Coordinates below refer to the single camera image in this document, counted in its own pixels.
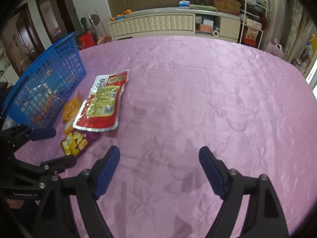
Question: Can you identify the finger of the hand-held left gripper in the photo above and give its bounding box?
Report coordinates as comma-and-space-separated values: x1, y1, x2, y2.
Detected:
40, 155, 77, 177
0, 125, 57, 152

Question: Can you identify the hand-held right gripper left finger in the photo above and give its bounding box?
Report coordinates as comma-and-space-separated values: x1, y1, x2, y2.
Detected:
32, 145, 121, 238

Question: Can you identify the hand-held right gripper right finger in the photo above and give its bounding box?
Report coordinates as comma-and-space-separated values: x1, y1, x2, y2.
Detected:
199, 146, 290, 238

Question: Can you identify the yellow and purple snack packet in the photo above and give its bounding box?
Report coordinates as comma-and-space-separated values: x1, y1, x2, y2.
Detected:
61, 130, 102, 157

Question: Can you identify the small orange snack packet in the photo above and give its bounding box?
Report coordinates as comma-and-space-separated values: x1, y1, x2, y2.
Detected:
62, 92, 84, 134

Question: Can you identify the blue plastic mesh basket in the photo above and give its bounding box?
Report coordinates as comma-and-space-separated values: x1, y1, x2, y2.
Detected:
1, 32, 87, 130

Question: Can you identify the red snack pouch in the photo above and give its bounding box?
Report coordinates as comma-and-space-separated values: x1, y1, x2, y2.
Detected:
73, 69, 130, 132

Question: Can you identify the pink quilted bedspread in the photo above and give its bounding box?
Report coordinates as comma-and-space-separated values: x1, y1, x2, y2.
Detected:
10, 35, 314, 238

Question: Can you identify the brown wooden door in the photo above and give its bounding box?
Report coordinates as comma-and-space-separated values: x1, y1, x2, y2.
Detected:
0, 4, 45, 77
35, 0, 75, 44

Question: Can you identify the red paper bag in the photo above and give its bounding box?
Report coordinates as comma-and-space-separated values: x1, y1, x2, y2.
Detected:
79, 31, 96, 48

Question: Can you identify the pink bag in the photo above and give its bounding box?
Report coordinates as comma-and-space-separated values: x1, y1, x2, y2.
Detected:
264, 39, 286, 59

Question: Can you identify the white padded low cabinet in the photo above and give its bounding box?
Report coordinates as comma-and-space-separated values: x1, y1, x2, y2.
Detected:
108, 7, 241, 43

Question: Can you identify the green folded cloth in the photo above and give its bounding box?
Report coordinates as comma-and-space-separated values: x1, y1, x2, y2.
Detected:
189, 4, 218, 12

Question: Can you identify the brown cardboard box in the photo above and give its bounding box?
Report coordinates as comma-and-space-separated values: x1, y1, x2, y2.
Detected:
213, 0, 241, 16

